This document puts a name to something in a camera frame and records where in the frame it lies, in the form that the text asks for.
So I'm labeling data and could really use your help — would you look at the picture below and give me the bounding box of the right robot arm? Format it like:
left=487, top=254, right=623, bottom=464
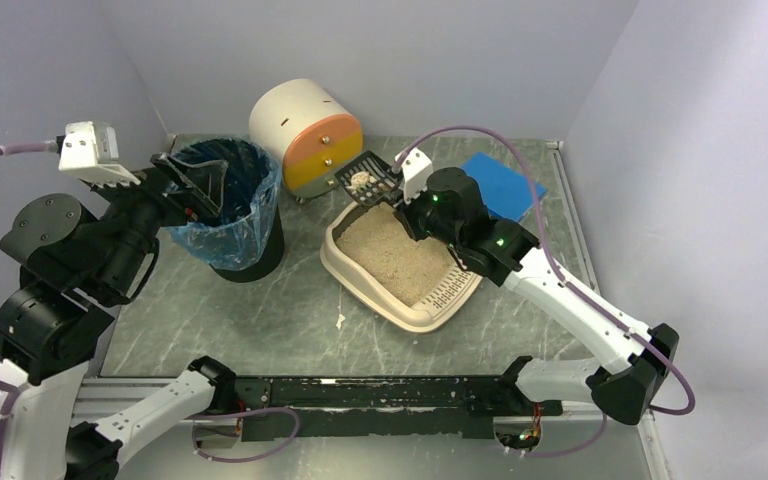
left=394, top=167, right=680, bottom=425

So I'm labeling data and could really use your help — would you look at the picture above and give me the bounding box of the cylindrical mini drawer cabinet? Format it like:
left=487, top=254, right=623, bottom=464
left=248, top=78, right=364, bottom=200

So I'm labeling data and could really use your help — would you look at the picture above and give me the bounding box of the black litter scoop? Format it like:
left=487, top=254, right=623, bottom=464
left=334, top=150, right=403, bottom=208

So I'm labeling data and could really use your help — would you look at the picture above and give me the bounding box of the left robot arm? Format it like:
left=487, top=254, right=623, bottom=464
left=0, top=152, right=241, bottom=479

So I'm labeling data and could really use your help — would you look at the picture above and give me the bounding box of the blue flat pad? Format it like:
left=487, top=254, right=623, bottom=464
left=461, top=153, right=534, bottom=221

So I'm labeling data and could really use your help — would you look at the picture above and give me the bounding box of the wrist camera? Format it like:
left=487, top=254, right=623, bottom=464
left=58, top=121, right=141, bottom=187
left=395, top=148, right=433, bottom=204

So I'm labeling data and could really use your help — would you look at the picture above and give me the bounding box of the black bin with blue bag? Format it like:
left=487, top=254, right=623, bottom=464
left=166, top=137, right=285, bottom=283

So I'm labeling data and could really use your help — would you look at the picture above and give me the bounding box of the sand litter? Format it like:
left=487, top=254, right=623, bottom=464
left=335, top=204, right=453, bottom=306

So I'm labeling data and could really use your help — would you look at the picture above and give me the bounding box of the litter clump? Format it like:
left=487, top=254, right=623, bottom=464
left=349, top=171, right=371, bottom=191

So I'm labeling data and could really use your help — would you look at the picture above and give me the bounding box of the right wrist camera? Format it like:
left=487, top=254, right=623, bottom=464
left=395, top=148, right=433, bottom=204

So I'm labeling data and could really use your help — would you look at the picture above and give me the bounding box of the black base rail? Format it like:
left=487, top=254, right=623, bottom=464
left=206, top=375, right=563, bottom=441

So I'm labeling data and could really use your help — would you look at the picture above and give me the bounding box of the beige litter box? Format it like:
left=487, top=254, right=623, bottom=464
left=320, top=203, right=481, bottom=333

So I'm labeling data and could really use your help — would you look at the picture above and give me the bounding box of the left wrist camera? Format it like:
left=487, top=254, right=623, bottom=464
left=58, top=121, right=141, bottom=187

